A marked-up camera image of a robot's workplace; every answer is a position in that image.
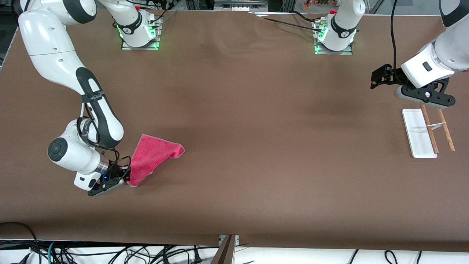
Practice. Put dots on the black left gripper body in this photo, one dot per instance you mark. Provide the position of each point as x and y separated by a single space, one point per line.
393 76

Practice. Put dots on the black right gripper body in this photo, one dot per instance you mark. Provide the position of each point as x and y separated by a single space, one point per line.
114 170

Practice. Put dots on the pink and grey towel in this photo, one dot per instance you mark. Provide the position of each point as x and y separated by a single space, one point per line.
154 156

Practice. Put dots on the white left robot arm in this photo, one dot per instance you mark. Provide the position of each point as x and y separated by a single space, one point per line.
450 47

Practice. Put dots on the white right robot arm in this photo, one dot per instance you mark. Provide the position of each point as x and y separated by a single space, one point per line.
55 55

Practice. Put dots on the wooden rack rod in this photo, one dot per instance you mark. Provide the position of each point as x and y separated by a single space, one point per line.
429 126
446 130

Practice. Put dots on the white rack base tray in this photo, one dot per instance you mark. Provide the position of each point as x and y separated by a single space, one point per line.
417 134

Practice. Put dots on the orange red clutter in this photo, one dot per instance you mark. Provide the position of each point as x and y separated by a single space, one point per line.
318 3

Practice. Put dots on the white flat strip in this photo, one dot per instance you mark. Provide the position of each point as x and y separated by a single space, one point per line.
273 14

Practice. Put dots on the white power strip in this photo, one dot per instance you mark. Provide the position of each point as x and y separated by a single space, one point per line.
240 7

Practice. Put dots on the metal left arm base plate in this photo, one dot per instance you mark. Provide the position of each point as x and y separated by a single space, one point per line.
333 52

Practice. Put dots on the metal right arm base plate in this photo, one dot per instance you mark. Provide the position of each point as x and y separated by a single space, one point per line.
141 47

